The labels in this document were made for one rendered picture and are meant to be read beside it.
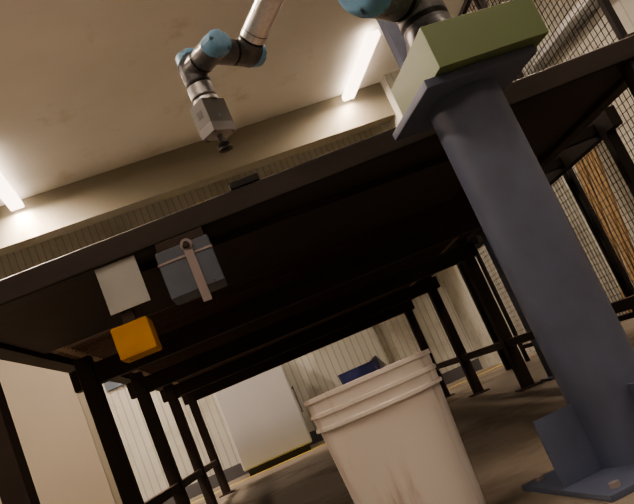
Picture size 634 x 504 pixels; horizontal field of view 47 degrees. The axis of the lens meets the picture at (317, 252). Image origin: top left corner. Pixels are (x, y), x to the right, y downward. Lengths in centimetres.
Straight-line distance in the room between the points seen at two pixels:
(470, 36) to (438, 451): 85
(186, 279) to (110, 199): 545
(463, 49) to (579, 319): 60
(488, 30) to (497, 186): 32
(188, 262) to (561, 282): 84
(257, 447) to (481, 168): 539
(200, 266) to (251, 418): 505
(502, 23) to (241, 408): 550
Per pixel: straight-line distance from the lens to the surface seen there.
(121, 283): 181
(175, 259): 177
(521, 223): 157
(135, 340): 176
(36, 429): 765
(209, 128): 208
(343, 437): 154
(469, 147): 161
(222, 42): 210
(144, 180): 722
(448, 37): 158
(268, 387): 677
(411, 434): 151
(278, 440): 676
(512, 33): 163
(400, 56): 423
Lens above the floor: 36
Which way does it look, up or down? 11 degrees up
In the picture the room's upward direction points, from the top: 23 degrees counter-clockwise
